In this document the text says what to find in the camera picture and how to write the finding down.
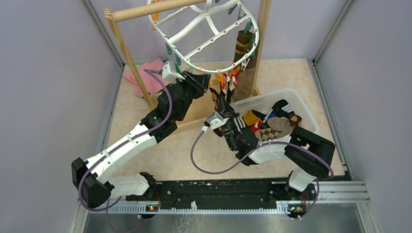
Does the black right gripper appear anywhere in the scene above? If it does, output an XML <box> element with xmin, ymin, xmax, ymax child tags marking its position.
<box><xmin>216</xmin><ymin>96</ymin><xmax>240</xmax><ymax>151</ymax></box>

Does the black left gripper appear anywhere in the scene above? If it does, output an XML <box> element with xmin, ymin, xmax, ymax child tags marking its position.
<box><xmin>173</xmin><ymin>70</ymin><xmax>211</xmax><ymax>122</ymax></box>

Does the brown argyle sock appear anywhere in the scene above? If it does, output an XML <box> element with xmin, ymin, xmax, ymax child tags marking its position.
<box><xmin>209</xmin><ymin>87</ymin><xmax>238</xmax><ymax>118</ymax></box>
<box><xmin>255</xmin><ymin>114</ymin><xmax>303</xmax><ymax>142</ymax></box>

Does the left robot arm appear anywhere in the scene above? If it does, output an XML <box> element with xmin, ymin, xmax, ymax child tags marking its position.
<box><xmin>71</xmin><ymin>69</ymin><xmax>211</xmax><ymax>212</ymax></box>

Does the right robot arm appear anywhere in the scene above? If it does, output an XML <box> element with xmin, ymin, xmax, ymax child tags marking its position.
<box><xmin>217</xmin><ymin>116</ymin><xmax>335</xmax><ymax>200</ymax></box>

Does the wooden hanger rack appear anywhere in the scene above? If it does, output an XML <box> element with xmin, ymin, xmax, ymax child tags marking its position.
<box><xmin>103</xmin><ymin>0</ymin><xmax>272</xmax><ymax>134</ymax></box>

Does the orange clothes clip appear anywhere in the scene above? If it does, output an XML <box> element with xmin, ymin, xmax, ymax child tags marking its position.
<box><xmin>214</xmin><ymin>73</ymin><xmax>227</xmax><ymax>86</ymax></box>

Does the teal clothes clip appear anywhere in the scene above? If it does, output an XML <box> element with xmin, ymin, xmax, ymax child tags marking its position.
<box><xmin>165</xmin><ymin>43</ymin><xmax>172</xmax><ymax>55</ymax></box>

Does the white round clip hanger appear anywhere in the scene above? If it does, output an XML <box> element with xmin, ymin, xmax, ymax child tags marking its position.
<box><xmin>149</xmin><ymin>0</ymin><xmax>260</xmax><ymax>74</ymax></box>

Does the orange clip at back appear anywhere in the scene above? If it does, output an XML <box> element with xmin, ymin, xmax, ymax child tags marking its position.
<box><xmin>151</xmin><ymin>0</ymin><xmax>160</xmax><ymax>22</ymax></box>

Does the yellow sock in basket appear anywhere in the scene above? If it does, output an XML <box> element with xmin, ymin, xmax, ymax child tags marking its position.
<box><xmin>242</xmin><ymin>110</ymin><xmax>261</xmax><ymax>126</ymax></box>

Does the navy white red hanging sock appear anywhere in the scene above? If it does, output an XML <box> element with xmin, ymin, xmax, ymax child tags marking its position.
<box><xmin>221</xmin><ymin>66</ymin><xmax>240</xmax><ymax>103</ymax></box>

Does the pink cloth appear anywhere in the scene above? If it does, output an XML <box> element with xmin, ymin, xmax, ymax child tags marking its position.
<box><xmin>123</xmin><ymin>58</ymin><xmax>164</xmax><ymax>98</ymax></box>

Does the white plastic laundry basket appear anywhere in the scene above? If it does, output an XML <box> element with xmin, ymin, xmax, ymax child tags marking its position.
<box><xmin>231</xmin><ymin>89</ymin><xmax>319</xmax><ymax>133</ymax></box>

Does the black sock in basket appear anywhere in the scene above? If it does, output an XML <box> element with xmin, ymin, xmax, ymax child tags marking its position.
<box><xmin>264</xmin><ymin>99</ymin><xmax>294</xmax><ymax>120</ymax></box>

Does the olive striped hanging sock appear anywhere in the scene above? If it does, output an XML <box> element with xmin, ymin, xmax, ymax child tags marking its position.
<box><xmin>233</xmin><ymin>30</ymin><xmax>255</xmax><ymax>63</ymax></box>

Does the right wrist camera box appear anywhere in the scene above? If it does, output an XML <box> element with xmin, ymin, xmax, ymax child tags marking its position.
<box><xmin>205</xmin><ymin>112</ymin><xmax>229</xmax><ymax>130</ymax></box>

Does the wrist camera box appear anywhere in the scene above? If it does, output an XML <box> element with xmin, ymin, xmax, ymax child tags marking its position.
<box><xmin>205</xmin><ymin>112</ymin><xmax>229</xmax><ymax>130</ymax></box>
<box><xmin>161</xmin><ymin>61</ymin><xmax>185</xmax><ymax>84</ymax></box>

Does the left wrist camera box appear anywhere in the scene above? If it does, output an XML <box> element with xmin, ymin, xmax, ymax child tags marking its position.
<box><xmin>161</xmin><ymin>61</ymin><xmax>185</xmax><ymax>84</ymax></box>

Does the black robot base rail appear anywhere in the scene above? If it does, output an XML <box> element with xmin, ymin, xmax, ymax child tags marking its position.
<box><xmin>125</xmin><ymin>178</ymin><xmax>320</xmax><ymax>218</ymax></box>

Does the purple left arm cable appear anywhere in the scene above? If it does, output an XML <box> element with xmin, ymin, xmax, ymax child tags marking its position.
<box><xmin>78</xmin><ymin>69</ymin><xmax>173</xmax><ymax>233</ymax></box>

